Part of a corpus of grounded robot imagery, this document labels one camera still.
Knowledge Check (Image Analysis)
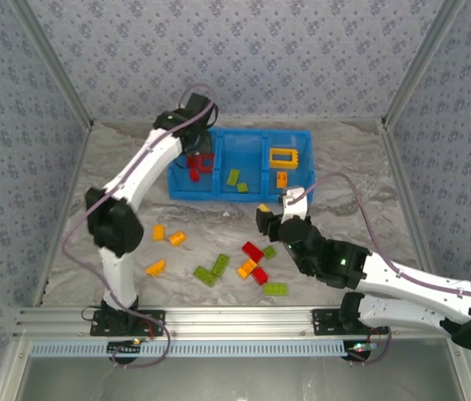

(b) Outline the red lego window frame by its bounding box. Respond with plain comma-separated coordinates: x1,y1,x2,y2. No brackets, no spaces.
195,152,216,174

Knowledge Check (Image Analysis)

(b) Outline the yellow lego window frame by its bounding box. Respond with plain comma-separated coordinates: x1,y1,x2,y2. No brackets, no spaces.
268,147,301,170

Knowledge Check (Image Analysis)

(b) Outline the orange sloped lego brick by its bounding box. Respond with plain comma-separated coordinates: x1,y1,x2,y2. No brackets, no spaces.
144,259,167,277

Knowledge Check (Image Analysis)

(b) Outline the blue three-compartment plastic bin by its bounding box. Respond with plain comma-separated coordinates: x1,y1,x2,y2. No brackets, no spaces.
166,128,317,206

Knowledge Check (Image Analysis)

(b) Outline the small controller board with LED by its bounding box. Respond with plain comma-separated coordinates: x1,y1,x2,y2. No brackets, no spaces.
107,338,143,357
342,340,375,361

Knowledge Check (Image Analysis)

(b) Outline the grey metal sheet panel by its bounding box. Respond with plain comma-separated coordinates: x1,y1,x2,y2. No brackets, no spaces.
22,338,460,401

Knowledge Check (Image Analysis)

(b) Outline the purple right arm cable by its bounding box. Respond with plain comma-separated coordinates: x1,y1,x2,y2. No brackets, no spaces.
287,173,471,367

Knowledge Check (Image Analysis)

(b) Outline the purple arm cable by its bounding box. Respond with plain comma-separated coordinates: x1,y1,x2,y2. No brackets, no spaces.
287,173,471,367
60,83,220,369

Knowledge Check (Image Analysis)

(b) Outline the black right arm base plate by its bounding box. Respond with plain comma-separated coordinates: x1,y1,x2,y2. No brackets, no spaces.
311,308,389,338

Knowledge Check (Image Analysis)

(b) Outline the aluminium frame rail with slots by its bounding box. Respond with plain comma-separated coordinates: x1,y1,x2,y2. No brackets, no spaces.
13,305,469,338

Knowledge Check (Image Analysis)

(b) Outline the slotted pale blue cable duct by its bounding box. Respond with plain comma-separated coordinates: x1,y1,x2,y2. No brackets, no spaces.
29,340,348,359

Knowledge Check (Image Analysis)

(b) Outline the aluminium frame post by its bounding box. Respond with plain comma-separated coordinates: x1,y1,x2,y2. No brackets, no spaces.
8,0,94,129
380,0,468,126

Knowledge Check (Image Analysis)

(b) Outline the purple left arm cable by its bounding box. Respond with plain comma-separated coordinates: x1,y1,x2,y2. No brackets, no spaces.
60,83,220,369

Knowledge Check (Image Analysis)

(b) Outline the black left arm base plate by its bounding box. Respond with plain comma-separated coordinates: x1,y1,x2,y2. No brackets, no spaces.
89,308,167,338

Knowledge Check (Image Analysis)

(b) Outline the aluminium frame leg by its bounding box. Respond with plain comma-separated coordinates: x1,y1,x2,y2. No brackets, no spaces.
0,338,33,401
447,338,471,401

